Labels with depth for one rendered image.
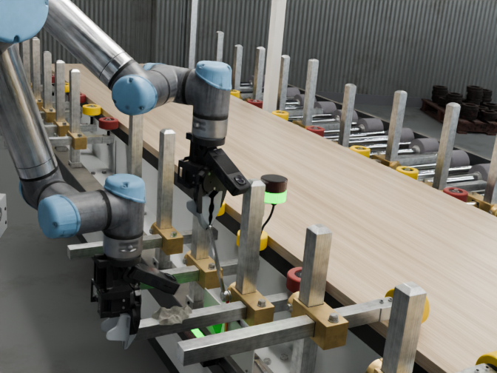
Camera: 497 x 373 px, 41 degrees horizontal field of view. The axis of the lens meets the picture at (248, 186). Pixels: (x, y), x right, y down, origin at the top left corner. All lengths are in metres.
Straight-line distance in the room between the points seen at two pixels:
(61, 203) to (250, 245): 0.46
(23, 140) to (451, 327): 0.91
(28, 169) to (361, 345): 0.80
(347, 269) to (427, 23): 7.02
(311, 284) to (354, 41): 7.12
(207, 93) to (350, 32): 6.94
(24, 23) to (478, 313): 1.07
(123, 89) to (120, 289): 0.38
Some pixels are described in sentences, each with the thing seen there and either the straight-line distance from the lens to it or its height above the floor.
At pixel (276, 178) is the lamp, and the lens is 1.45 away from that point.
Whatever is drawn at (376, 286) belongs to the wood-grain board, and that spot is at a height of 0.90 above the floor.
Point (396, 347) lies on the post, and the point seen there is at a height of 1.03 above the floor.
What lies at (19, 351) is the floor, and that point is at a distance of 2.95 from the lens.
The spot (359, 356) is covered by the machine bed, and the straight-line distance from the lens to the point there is 1.56.
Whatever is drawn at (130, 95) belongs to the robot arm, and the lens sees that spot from 1.27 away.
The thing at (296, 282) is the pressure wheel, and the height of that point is 0.90.
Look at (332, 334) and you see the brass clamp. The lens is 1.24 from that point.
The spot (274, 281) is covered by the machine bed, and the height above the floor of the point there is 0.76.
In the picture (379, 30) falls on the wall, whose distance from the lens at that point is 8.34.
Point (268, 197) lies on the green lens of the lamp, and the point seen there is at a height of 1.10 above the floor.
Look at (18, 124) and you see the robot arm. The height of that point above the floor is 1.27.
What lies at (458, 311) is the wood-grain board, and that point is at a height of 0.90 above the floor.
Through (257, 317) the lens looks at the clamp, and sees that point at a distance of 1.47.
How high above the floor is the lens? 1.58
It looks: 19 degrees down
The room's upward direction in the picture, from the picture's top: 5 degrees clockwise
